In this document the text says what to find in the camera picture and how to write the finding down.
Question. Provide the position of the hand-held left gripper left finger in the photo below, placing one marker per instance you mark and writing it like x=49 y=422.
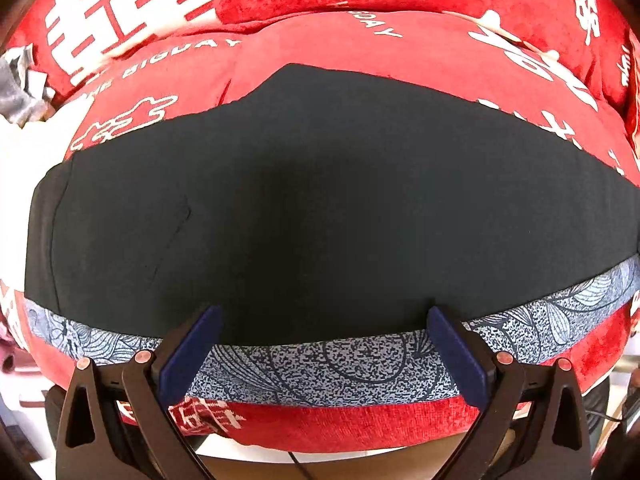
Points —
x=192 y=355

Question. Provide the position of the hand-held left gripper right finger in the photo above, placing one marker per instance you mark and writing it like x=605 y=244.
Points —
x=457 y=360

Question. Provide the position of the black pants with patterned waistband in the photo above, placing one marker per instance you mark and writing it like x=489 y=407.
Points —
x=320 y=210

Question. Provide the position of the pink plastic stool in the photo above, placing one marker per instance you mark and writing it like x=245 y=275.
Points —
x=10 y=355

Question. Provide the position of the cream cloth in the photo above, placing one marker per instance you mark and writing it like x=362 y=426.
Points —
x=30 y=160

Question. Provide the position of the grey fleece cloth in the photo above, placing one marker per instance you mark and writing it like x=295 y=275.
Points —
x=15 y=90

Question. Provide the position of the red blanket with white characters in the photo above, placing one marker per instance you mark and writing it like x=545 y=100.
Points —
x=350 y=45

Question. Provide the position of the red back cushion large white print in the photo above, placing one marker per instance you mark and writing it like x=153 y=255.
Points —
x=150 y=5

